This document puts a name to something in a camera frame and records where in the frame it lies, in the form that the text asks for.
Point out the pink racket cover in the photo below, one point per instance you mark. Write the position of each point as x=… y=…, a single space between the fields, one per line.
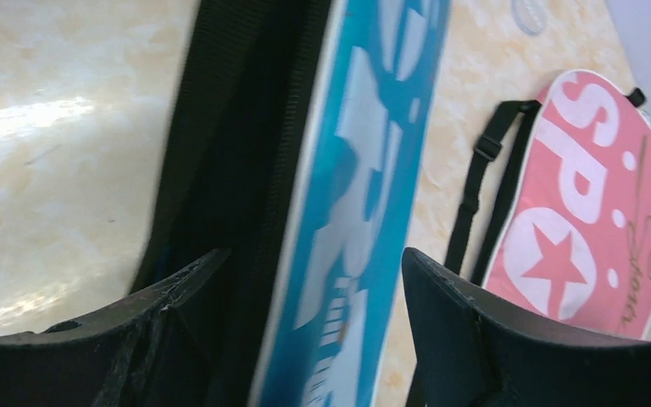
x=569 y=237

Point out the blue racket cover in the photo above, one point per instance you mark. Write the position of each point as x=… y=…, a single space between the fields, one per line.
x=292 y=159

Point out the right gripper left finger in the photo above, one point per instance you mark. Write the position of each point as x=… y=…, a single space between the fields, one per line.
x=155 y=347

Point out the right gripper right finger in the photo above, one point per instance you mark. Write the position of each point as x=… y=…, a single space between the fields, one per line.
x=474 y=348

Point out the clear tube lid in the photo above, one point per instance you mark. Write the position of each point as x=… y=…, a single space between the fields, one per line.
x=530 y=16

